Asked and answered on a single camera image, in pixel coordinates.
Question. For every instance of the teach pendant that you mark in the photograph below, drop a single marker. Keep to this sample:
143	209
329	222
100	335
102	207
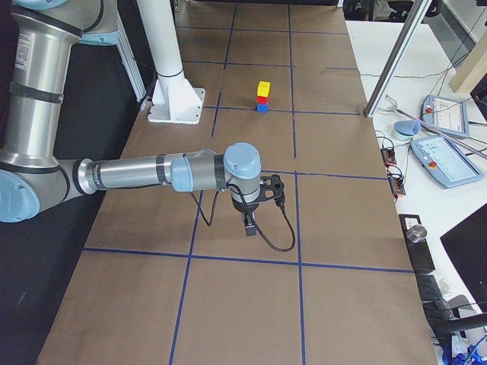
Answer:
445	162
448	115

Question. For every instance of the wooden board leaning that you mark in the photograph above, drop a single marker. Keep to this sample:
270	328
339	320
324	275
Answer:
472	70

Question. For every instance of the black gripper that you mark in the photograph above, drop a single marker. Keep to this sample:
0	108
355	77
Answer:
243	207

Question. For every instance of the blue wooden cube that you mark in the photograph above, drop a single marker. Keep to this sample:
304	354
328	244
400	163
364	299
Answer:
262	108

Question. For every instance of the blue plastic parts pile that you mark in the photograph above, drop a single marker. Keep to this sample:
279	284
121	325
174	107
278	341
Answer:
458	352

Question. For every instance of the far orange black adapter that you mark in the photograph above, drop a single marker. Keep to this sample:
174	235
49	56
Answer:
388	156

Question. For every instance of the near teach pendant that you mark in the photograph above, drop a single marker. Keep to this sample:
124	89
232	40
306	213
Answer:
445	162

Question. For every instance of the yellow wooden cube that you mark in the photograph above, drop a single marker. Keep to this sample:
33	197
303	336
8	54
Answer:
263	89

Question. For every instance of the black box under cylinder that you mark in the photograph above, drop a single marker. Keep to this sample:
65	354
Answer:
419	254

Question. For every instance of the black chair armrest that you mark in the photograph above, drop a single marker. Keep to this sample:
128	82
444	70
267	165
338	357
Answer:
458	325

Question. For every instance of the white camera mast pole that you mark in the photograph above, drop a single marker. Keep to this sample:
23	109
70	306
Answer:
158	23

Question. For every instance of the red wooden cube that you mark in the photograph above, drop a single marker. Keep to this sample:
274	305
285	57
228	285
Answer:
262	100

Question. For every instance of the white mast base plate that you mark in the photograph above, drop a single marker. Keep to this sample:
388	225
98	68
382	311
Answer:
176	101

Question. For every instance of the metal cylinder weight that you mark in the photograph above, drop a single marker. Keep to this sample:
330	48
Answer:
416	233

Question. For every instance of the aluminium frame post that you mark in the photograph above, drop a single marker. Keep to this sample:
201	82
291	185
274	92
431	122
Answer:
406	34

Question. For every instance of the far teach pendant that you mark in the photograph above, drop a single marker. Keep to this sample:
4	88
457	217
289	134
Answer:
448	115

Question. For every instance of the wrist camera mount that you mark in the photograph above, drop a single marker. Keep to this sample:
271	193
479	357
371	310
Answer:
272	188

